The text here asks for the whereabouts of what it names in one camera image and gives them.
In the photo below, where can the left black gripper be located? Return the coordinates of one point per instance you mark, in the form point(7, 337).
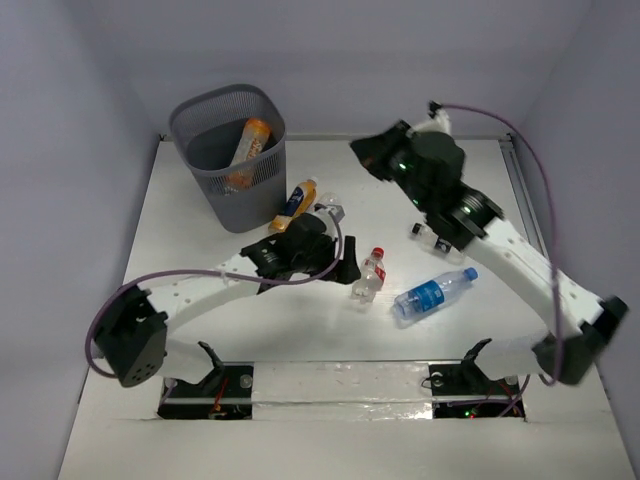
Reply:
point(338, 260)

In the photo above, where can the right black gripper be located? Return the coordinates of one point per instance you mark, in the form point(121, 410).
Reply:
point(374, 151)

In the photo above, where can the clear bottle red cap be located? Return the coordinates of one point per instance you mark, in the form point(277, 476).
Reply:
point(373, 274)

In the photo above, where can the blue tinted water bottle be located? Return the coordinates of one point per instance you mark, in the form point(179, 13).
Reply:
point(433, 295)

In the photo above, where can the orange bottle white cap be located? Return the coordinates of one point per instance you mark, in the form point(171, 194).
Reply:
point(255, 135)

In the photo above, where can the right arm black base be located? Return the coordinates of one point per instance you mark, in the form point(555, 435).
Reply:
point(462, 391)

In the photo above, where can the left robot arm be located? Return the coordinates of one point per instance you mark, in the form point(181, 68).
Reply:
point(132, 337)

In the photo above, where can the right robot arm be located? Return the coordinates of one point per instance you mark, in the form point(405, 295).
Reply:
point(428, 167)

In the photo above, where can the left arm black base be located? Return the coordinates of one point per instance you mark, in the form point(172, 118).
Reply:
point(225, 393)

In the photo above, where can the grey mesh waste bin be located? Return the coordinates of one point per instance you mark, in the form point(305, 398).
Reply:
point(207, 130)

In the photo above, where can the clear ribbed plastic bottle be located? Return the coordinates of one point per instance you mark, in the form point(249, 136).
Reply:
point(330, 202)

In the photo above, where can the clear bottle black label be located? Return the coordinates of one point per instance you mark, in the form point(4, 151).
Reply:
point(435, 245)

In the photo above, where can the orange bottle blue white label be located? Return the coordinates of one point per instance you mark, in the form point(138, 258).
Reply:
point(302, 197)

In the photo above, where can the silver foil tape strip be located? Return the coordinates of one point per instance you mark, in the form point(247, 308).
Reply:
point(340, 391)

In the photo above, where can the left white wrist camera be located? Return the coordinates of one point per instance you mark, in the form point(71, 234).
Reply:
point(330, 222)

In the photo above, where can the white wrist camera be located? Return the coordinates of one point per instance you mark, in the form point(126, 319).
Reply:
point(330, 222)
point(437, 120)

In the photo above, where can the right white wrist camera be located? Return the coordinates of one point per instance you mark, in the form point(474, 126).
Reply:
point(437, 120)

